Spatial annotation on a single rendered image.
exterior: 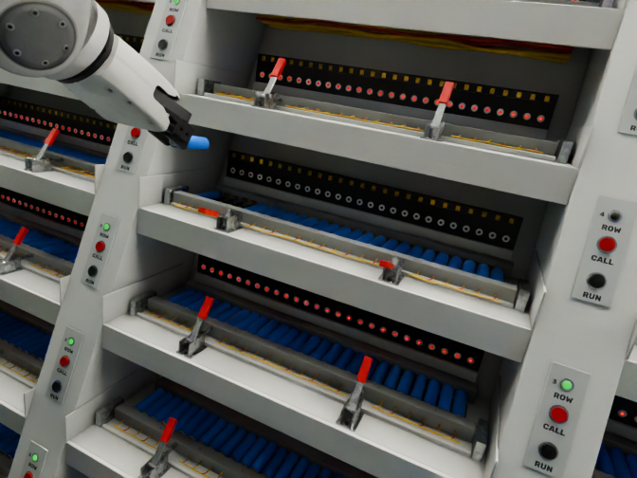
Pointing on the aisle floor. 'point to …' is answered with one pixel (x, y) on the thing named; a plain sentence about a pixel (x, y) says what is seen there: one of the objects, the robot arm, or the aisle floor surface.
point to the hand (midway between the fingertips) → (171, 130)
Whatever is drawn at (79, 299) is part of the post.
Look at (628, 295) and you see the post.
